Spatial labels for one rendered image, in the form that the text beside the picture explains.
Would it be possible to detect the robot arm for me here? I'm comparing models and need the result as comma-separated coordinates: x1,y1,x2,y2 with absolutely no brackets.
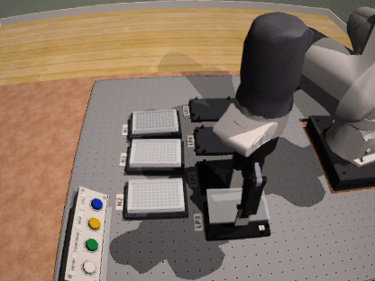
212,6,375,168

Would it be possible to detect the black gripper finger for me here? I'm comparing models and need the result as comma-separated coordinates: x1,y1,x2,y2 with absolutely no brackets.
234,156,267,226
229,151,243,188

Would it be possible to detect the white button panel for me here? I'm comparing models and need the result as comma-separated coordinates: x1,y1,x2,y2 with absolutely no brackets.
60,186,113,281

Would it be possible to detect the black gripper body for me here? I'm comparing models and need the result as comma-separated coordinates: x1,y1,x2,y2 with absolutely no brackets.
246,137,279,172

